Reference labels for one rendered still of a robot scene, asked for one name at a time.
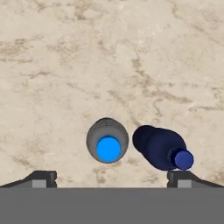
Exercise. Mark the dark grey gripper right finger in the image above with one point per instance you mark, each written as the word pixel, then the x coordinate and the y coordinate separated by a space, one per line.
pixel 182 178

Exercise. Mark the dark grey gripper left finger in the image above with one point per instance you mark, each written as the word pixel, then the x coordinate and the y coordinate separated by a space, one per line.
pixel 43 178

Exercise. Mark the dark blue bottle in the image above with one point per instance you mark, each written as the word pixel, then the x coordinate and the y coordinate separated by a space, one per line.
pixel 159 145

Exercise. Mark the grey bottle with blue cap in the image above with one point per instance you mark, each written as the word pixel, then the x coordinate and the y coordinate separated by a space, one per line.
pixel 108 144

